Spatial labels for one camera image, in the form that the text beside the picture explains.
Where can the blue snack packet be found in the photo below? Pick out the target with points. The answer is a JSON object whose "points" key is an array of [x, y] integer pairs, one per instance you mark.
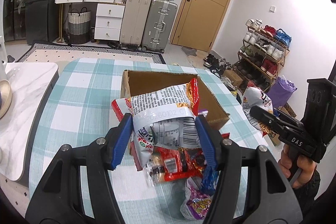
{"points": [[210, 182]]}

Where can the small brown cardboard box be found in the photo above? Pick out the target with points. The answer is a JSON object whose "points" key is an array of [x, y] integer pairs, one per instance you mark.
{"points": [[233, 78]]}

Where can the wooden shoe rack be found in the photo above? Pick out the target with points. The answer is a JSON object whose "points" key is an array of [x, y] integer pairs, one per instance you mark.
{"points": [[284, 56]]}

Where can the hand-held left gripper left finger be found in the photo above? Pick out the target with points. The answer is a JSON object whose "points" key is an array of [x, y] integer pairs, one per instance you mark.
{"points": [[122, 142]]}

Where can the wooden door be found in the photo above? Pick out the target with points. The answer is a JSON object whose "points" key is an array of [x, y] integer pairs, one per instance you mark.
{"points": [[210, 16]]}

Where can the large red biscuit packet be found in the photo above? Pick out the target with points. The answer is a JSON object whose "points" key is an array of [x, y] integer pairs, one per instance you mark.
{"points": [[181, 163]]}

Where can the silver suitcase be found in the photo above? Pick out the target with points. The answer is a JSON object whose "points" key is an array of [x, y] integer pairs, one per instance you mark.
{"points": [[160, 24]]}

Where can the white drawer unit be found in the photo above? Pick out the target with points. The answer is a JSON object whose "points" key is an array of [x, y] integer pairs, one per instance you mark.
{"points": [[109, 22]]}

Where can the person's right forearm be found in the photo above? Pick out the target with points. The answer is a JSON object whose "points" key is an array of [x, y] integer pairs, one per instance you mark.
{"points": [[309, 195]]}

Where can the beige suitcase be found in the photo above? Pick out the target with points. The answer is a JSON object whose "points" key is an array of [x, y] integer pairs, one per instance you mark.
{"points": [[135, 19]]}

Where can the person's right hand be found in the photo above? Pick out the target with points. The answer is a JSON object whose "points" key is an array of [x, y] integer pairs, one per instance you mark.
{"points": [[309, 169]]}

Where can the purple bag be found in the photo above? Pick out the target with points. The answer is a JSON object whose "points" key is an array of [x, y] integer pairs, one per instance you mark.
{"points": [[281, 92]]}

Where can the dark glass cabinet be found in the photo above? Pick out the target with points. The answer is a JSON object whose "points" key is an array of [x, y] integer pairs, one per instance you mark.
{"points": [[15, 8]]}

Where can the beige bowl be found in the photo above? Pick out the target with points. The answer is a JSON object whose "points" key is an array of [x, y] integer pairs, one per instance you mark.
{"points": [[5, 98]]}

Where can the yellow patterned box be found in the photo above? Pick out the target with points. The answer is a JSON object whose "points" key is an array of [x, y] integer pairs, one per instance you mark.
{"points": [[288, 109]]}

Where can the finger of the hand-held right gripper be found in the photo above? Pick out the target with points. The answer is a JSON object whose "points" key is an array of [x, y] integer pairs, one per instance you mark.
{"points": [[280, 112], [262, 115]]}

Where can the purple snack packet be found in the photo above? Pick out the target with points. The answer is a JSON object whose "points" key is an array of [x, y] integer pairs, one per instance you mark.
{"points": [[195, 203]]}

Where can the white marble side table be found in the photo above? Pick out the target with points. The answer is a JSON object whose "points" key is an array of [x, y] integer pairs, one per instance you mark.
{"points": [[26, 108]]}

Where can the patterned rug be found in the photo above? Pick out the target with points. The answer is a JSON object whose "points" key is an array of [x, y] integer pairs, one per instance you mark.
{"points": [[78, 52]]}

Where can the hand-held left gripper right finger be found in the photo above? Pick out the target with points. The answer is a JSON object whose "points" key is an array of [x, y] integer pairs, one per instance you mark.
{"points": [[206, 140]]}

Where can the white light switch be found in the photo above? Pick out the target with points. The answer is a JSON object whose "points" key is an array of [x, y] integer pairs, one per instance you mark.
{"points": [[272, 8]]}

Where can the woven laundry basket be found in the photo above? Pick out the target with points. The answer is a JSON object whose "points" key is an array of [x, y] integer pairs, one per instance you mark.
{"points": [[78, 24]]}

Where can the white red snack packet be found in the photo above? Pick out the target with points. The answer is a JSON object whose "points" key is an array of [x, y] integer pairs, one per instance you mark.
{"points": [[162, 106], [253, 100]]}

